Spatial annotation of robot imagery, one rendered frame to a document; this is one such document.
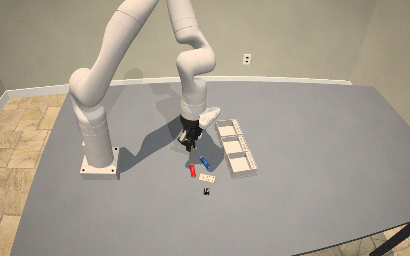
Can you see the red battery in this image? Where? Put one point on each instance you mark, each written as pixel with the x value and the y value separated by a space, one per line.
pixel 192 170

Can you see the blue aa battery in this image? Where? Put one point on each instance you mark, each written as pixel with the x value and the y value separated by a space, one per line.
pixel 205 162

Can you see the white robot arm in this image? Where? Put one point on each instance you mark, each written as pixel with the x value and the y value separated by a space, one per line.
pixel 88 87

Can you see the cream domino tile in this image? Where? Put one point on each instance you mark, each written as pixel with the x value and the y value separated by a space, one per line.
pixel 207 178

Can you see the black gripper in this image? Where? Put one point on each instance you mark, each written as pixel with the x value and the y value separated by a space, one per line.
pixel 191 131

